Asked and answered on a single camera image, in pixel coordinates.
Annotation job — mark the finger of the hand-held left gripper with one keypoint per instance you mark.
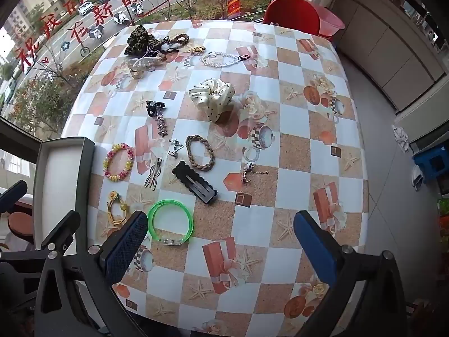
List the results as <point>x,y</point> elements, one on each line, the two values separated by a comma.
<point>12,193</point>

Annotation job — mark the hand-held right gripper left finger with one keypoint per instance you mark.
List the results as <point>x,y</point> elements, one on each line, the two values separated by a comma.
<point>128,242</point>

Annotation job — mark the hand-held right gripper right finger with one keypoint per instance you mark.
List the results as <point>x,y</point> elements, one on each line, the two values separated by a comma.
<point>312,249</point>

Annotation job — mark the green translucent bangle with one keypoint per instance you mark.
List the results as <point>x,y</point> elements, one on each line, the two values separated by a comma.
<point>169,223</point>

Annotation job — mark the grey jewelry box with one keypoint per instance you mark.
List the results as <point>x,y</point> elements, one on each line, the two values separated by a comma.
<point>59,189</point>

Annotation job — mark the silver metal hair clip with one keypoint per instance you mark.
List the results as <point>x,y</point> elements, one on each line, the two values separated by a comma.
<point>154,177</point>

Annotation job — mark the dangling earring with clear disc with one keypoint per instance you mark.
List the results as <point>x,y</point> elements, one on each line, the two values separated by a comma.
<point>249,170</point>

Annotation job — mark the round brown stool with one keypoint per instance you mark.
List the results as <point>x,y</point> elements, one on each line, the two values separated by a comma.
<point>19,225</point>

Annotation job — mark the checked printed tablecloth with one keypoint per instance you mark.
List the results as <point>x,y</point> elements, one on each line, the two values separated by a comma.
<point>280,182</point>

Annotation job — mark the black snap hair clip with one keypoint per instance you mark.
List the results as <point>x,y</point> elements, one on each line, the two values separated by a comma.
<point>194,186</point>

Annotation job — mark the small black claw clip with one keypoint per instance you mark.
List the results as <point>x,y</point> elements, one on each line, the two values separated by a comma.
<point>152,108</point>

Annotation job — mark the white cloth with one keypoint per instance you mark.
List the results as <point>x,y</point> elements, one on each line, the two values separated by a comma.
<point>401,137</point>

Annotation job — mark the blue plastic stool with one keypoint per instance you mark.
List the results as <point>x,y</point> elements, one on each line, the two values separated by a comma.
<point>431,165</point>

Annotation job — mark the cream polka dot scrunchie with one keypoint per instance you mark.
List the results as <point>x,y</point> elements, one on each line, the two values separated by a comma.
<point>212,96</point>

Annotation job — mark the clear hair claw clip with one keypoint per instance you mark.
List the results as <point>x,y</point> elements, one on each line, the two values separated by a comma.
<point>140,65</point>

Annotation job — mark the leopard print scrunchie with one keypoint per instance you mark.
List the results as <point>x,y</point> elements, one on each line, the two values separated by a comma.
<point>138,40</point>

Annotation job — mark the white cabinet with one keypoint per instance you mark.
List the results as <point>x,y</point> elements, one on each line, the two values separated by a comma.
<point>386,59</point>

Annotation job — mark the gold hair clip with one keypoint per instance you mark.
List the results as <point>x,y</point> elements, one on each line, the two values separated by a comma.
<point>196,49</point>

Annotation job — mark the pink plastic basin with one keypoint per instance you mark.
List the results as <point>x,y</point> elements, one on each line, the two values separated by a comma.
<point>329,23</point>

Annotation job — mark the red plastic chair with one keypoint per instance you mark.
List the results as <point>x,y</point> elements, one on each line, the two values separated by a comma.
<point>291,15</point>

